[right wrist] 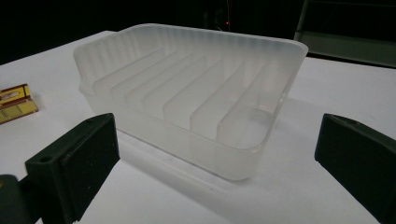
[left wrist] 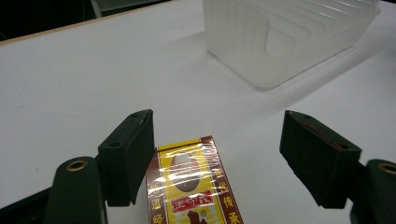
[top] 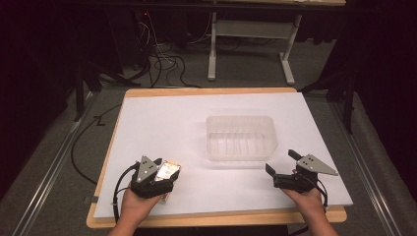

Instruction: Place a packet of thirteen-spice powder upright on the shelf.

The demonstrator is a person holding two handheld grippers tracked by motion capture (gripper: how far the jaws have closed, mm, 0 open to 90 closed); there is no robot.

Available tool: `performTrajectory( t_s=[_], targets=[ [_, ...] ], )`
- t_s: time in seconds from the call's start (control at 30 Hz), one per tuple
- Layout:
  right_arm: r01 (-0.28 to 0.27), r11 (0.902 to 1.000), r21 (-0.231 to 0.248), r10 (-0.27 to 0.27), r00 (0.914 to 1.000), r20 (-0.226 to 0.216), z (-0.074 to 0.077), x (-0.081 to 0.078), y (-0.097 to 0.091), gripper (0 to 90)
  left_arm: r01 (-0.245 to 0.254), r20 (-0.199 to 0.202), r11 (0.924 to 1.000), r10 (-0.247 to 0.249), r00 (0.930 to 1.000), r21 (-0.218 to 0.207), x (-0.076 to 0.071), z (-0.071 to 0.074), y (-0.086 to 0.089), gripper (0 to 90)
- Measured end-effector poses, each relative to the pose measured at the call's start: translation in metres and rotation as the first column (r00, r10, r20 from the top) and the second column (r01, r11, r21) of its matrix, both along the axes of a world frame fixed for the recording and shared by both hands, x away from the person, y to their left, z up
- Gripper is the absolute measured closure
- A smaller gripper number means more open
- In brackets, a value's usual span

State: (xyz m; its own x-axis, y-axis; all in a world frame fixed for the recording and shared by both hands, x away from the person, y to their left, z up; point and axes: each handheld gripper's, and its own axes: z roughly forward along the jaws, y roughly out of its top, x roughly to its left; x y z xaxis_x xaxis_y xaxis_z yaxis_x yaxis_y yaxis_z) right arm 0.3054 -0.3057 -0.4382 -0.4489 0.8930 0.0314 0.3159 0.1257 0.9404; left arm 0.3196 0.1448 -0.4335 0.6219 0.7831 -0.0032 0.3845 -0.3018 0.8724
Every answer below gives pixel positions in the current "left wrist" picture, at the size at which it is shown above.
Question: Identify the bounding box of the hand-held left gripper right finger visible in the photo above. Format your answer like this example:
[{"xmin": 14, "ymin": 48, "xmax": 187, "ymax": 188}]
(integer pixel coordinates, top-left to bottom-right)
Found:
[{"xmin": 278, "ymin": 109, "xmax": 362, "ymax": 210}]

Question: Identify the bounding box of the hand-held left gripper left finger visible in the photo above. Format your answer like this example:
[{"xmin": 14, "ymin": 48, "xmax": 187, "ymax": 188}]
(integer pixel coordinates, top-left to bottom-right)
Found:
[{"xmin": 97, "ymin": 108, "xmax": 156, "ymax": 207}]

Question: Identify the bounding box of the yellow and red box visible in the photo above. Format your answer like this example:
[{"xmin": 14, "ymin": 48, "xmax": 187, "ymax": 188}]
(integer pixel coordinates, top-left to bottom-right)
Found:
[{"xmin": 145, "ymin": 135, "xmax": 245, "ymax": 224}]

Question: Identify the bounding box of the translucent white plastic rack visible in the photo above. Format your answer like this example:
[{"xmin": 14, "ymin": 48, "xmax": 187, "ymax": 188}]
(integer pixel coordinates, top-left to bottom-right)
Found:
[{"xmin": 202, "ymin": 0, "xmax": 381, "ymax": 91}]

